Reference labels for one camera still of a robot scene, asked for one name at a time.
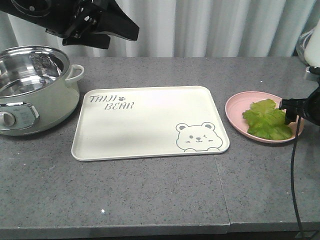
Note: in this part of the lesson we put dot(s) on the white curtain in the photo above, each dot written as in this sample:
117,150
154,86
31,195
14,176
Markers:
189,28

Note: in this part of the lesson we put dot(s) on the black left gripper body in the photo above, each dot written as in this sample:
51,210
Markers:
74,18

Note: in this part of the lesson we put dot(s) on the white rice cooker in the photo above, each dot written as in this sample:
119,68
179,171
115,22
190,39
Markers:
308,46

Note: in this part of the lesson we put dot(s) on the cream bear serving tray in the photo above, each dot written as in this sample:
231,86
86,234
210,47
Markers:
127,123

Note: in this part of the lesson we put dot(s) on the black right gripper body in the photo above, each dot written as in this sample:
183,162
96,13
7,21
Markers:
309,108

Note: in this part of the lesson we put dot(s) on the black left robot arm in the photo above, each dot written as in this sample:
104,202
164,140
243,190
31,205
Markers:
33,11

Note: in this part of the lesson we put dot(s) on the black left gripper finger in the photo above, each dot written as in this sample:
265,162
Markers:
113,21
100,41

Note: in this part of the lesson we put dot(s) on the pink round plate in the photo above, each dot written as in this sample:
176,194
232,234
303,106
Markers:
240,102

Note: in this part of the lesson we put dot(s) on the pale green electric pot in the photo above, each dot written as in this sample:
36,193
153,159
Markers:
38,89

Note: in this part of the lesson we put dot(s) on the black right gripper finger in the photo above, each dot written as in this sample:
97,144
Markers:
292,104
291,115

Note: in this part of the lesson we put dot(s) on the green lettuce leaf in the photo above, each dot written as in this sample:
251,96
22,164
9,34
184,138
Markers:
266,121

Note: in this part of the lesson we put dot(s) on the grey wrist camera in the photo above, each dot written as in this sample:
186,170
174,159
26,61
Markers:
312,73

